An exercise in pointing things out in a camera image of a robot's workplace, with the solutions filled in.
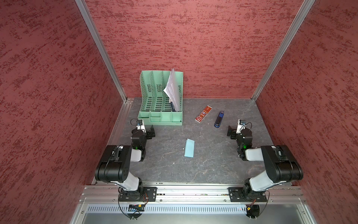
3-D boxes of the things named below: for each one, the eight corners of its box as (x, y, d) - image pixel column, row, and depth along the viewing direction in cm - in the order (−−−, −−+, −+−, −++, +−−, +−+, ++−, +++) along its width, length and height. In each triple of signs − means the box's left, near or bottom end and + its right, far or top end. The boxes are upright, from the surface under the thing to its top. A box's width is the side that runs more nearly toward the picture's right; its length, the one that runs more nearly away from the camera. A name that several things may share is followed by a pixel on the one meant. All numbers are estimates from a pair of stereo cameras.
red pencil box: (195, 120, 109) (195, 118, 107) (206, 106, 119) (207, 104, 117) (200, 123, 107) (201, 122, 105) (212, 109, 116) (213, 107, 115)
